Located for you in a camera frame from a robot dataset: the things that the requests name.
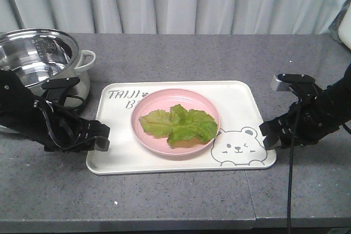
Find grey pleated curtain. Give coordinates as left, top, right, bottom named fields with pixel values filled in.
left=1, top=0, right=347, bottom=35

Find pink round plate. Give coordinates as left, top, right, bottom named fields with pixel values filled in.
left=131, top=89, right=220, bottom=157

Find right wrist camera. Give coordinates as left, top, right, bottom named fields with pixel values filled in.
left=271, top=73, right=315, bottom=92

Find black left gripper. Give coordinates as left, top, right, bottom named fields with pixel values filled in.
left=41, top=109, right=110, bottom=152

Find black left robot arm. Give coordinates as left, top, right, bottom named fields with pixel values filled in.
left=1, top=70, right=110, bottom=152

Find white appliance at right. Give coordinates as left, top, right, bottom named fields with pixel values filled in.
left=338, top=7, right=351, bottom=49

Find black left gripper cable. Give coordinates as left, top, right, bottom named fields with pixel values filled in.
left=35, top=91, right=86, bottom=147

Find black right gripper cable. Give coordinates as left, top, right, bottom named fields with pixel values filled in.
left=286, top=88, right=351, bottom=234

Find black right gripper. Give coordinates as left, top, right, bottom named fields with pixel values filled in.
left=259, top=99, right=340, bottom=151

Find cream bear print tray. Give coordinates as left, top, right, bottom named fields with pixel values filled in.
left=86, top=81, right=276, bottom=175

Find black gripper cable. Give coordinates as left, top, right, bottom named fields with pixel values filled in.
left=35, top=91, right=86, bottom=147
left=286, top=88, right=351, bottom=234

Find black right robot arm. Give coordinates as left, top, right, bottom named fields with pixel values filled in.
left=259, top=67, right=350, bottom=150

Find green lettuce leaf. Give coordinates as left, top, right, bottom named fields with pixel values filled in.
left=139, top=104, right=219, bottom=148

